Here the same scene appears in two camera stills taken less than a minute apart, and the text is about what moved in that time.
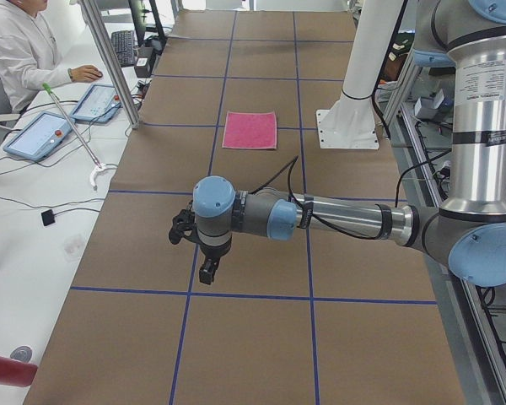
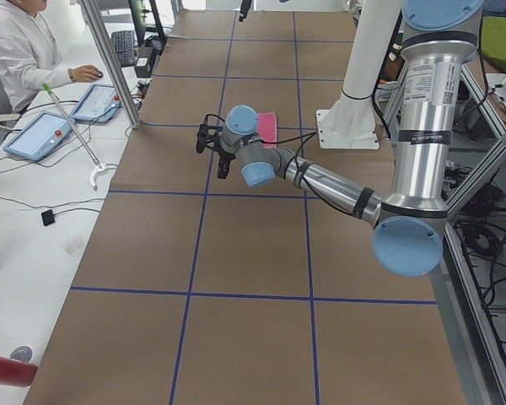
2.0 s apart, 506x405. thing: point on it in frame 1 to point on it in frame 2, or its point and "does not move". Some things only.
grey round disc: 22,353 does not move
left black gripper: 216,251 to 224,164
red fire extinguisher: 5,371 does not move
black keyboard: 124,45 does not move
